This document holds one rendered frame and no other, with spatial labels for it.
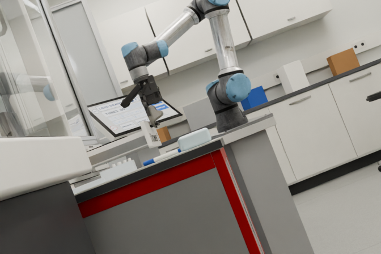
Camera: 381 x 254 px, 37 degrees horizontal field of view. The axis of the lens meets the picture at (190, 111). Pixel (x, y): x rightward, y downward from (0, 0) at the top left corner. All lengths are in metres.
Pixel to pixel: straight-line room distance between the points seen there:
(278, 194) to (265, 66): 3.65
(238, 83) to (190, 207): 0.95
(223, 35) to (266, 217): 0.83
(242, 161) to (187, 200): 0.93
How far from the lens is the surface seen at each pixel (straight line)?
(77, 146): 1.52
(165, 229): 1.68
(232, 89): 2.48
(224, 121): 2.62
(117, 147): 2.27
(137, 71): 2.36
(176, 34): 2.60
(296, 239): 2.67
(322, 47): 6.33
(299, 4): 5.99
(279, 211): 2.63
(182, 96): 6.04
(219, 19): 2.56
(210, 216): 1.66
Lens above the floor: 0.76
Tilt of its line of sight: 3 degrees up
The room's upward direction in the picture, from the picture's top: 21 degrees counter-clockwise
